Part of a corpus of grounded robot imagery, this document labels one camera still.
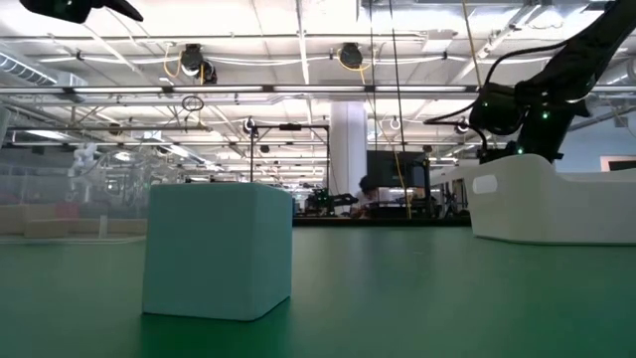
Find clear plastic bin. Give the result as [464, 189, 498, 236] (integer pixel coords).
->
[0, 146, 150, 246]

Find person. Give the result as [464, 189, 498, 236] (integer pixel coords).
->
[350, 173, 383, 219]

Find yellow hanging cable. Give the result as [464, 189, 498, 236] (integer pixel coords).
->
[460, 0, 484, 90]

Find small peach wooden block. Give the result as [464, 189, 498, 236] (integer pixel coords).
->
[23, 218, 71, 239]

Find green table mat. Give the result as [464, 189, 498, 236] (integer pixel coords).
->
[0, 226, 636, 358]

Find white pillar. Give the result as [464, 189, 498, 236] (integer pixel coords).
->
[329, 101, 370, 219]

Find black wire hoop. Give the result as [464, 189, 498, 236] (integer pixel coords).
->
[180, 94, 206, 113]

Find black hanging cable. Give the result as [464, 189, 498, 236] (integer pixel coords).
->
[368, 0, 378, 153]

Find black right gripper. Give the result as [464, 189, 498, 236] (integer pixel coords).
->
[479, 96, 577, 163]

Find black ceiling cable reel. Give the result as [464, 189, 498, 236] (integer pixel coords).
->
[178, 43, 219, 86]
[338, 42, 365, 71]

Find black monitor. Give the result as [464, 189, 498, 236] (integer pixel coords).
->
[366, 149, 429, 189]

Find black aluminium table frame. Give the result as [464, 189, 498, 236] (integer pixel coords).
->
[291, 214, 473, 229]

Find black frame rig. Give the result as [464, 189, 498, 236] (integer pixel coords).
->
[247, 122, 331, 186]

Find silver ceiling air duct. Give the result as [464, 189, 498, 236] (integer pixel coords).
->
[0, 49, 89, 90]

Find long ceiling light bar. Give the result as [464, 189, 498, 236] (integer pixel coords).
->
[0, 84, 481, 97]

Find mint cube block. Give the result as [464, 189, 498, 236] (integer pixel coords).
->
[141, 181, 294, 322]

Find opaque white plastic bin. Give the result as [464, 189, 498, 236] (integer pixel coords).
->
[464, 152, 636, 247]

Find short peach wooden block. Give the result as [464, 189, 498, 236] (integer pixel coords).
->
[0, 204, 26, 236]

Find distant yellow cable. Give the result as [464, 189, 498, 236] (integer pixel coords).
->
[393, 148, 413, 221]

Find dark framed wall panel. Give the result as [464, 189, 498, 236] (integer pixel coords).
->
[599, 154, 636, 173]

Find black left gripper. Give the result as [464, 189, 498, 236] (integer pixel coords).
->
[19, 0, 145, 25]

